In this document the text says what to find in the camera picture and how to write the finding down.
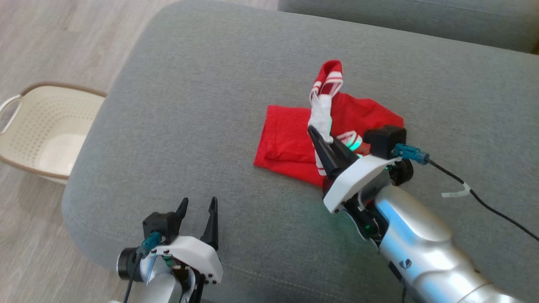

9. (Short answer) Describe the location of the cream perforated laundry basket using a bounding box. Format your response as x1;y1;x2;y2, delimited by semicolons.
0;81;108;186

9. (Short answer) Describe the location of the red and white shirt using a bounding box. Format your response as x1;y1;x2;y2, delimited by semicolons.
253;59;405;188

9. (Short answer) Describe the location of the black cable teal plug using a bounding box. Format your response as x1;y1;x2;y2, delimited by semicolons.
122;231;163;303
393;143;539;243

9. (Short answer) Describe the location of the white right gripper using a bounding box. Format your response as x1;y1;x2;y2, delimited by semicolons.
307;125;415;214

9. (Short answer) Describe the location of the grey sofa back cushion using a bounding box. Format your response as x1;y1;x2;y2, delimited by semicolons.
278;0;539;55

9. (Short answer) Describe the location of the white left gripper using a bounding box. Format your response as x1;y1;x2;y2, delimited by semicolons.
151;196;224;303

